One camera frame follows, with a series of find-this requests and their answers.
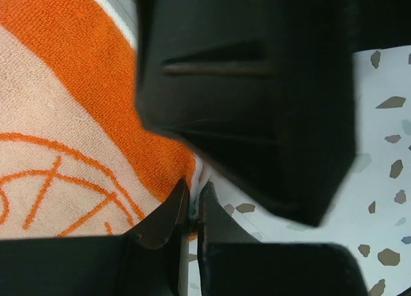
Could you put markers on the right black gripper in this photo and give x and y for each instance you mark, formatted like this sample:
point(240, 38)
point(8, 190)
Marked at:
point(263, 90)

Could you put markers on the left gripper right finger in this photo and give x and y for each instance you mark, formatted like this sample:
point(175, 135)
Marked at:
point(232, 262)

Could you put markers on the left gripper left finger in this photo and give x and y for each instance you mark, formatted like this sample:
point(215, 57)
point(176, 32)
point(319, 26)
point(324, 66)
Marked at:
point(149, 259)

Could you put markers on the orange Doraemon towel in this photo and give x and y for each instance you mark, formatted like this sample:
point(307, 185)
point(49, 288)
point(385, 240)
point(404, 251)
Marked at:
point(75, 159)

